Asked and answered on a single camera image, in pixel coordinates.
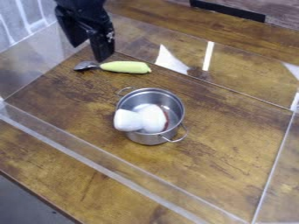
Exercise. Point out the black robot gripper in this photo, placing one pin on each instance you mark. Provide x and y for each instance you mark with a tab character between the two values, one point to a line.
81	15

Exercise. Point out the silver metal pot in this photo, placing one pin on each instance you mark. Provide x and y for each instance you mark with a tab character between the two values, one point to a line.
134	98

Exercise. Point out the white and red plush mushroom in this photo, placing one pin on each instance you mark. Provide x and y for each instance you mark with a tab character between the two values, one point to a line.
150	119

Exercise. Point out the black bar in background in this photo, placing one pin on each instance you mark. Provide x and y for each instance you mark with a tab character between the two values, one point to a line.
229	10

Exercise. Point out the yellow handled metal spoon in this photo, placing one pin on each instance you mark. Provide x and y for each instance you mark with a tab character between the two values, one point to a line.
130	67

